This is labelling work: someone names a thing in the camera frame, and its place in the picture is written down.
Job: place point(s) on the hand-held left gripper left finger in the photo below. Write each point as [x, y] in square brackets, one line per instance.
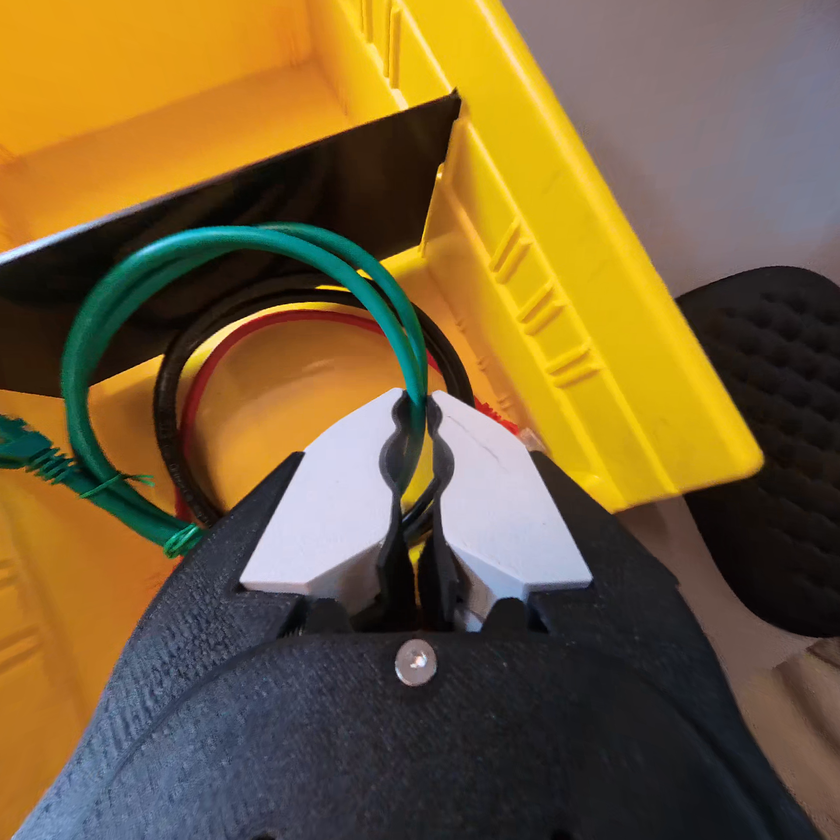
[321, 518]

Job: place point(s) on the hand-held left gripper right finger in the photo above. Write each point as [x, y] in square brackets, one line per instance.
[505, 512]

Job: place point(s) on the yellow plastic bin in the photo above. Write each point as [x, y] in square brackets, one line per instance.
[197, 98]

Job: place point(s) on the black quilted wrist rest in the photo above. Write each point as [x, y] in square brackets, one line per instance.
[774, 426]

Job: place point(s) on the black bin divider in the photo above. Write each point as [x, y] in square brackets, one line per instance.
[295, 190]

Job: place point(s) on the person's beige sweatshirt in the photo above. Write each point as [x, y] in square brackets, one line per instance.
[800, 735]

